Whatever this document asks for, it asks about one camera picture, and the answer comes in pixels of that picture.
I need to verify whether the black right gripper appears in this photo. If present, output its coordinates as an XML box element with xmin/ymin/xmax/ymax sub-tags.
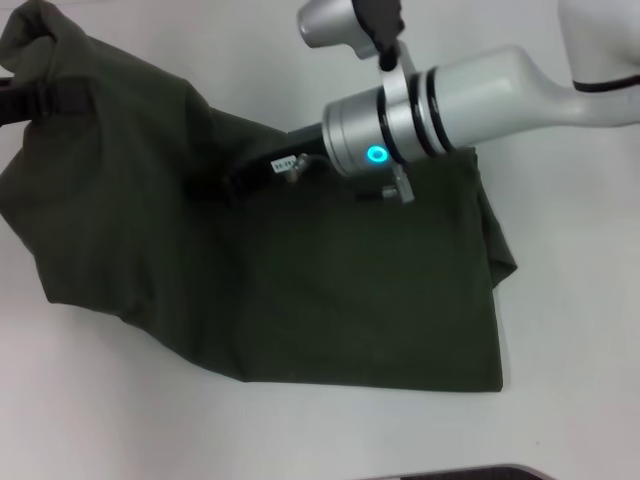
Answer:
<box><xmin>223</xmin><ymin>124</ymin><xmax>332</xmax><ymax>197</ymax></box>

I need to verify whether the dark green printed t-shirt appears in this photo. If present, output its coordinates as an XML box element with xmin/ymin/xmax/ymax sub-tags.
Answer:
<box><xmin>0</xmin><ymin>0</ymin><xmax>520</xmax><ymax>397</ymax></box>

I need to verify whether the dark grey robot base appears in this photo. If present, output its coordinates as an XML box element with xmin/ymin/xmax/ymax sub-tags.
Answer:
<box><xmin>389</xmin><ymin>463</ymin><xmax>556</xmax><ymax>480</ymax></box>

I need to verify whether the right gripper cable with plug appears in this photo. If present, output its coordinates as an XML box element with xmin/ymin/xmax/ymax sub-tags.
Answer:
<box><xmin>283</xmin><ymin>152</ymin><xmax>417</xmax><ymax>205</ymax></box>

